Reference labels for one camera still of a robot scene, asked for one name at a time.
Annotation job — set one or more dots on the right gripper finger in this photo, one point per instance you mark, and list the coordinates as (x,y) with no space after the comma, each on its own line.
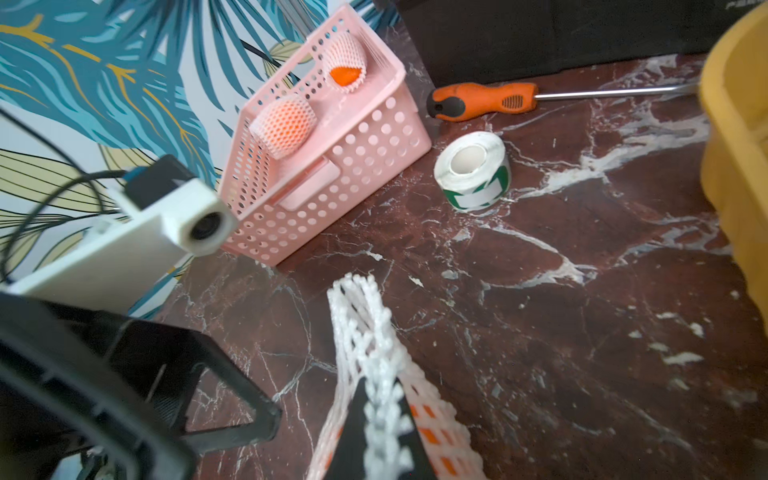
(378,442)

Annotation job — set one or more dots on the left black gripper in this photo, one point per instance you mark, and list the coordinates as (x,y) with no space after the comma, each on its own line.
(48,365)

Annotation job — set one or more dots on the netted orange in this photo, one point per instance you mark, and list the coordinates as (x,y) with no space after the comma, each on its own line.
(283,126)
(437,453)
(344,63)

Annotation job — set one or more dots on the netted orange back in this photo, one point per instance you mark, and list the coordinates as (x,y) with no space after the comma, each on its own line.
(344,63)

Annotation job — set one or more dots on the pink plastic basket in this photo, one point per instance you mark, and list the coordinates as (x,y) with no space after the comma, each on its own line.
(362,141)

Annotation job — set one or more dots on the white tape roll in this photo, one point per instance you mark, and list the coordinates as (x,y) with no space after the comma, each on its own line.
(473,171)

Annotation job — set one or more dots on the yellow black toolbox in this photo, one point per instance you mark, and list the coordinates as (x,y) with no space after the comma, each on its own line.
(503,40)

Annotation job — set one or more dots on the yellow oval tray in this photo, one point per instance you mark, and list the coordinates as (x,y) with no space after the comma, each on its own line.
(733,93)

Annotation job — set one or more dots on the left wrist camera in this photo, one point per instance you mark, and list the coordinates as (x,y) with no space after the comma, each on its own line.
(172,214)

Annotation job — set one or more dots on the orange handled screwdriver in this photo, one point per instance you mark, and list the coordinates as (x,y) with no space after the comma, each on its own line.
(466,101)

